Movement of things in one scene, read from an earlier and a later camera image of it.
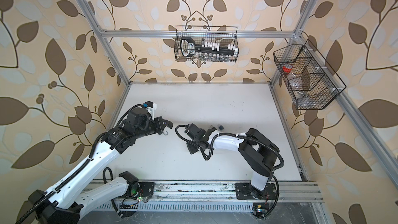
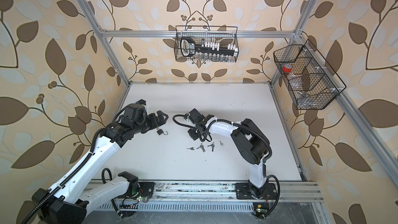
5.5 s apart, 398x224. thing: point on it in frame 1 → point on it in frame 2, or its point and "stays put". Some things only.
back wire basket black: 207,43 stays put
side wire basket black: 311,82 stays put
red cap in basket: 287,67 stays put
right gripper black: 192,150 → 190,131
